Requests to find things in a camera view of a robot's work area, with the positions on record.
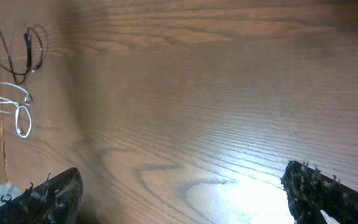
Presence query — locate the white usb cable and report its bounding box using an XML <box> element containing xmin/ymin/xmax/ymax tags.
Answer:
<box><xmin>0</xmin><ymin>82</ymin><xmax>34</xmax><ymax>139</ymax></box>

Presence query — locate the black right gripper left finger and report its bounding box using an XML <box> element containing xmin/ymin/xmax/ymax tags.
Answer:
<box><xmin>0</xmin><ymin>167</ymin><xmax>83</xmax><ymax>224</ymax></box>

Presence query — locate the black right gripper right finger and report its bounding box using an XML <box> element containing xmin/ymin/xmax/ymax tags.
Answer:
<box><xmin>281</xmin><ymin>161</ymin><xmax>358</xmax><ymax>223</ymax></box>

